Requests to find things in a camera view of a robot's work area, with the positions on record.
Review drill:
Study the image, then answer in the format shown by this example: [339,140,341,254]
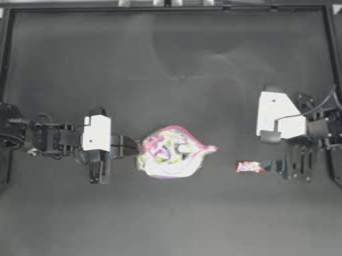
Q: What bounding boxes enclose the red candy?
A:
[235,160,267,174]

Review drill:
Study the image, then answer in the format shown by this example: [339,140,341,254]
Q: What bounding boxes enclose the clear bag with pink zip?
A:
[135,124,219,180]

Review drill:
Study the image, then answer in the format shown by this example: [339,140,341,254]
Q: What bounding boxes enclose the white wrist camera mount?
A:
[255,90,309,145]
[81,114,112,153]

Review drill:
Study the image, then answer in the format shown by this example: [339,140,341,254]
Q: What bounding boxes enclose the black camera cable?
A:
[273,113,310,133]

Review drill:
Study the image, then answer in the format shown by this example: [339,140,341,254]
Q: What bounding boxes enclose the black table frame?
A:
[0,2,342,188]

